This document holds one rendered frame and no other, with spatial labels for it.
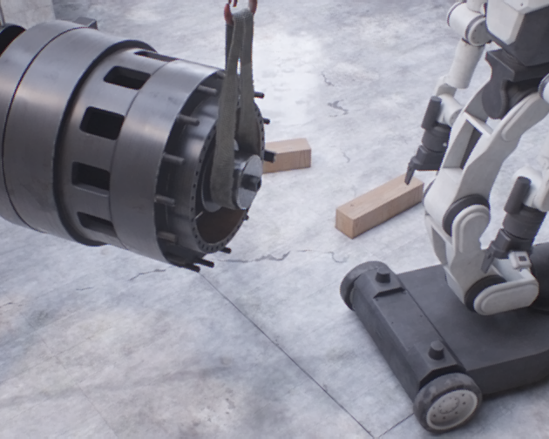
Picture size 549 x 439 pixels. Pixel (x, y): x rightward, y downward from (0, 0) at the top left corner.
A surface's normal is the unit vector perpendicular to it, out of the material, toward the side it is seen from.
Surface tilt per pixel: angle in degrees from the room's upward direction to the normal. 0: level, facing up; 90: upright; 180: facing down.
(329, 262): 0
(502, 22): 90
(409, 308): 0
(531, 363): 90
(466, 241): 90
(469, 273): 90
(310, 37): 0
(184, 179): 63
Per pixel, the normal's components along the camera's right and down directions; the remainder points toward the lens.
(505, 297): 0.33, 0.57
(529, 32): -0.44, 0.65
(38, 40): -0.07, -0.70
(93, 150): -0.37, 0.02
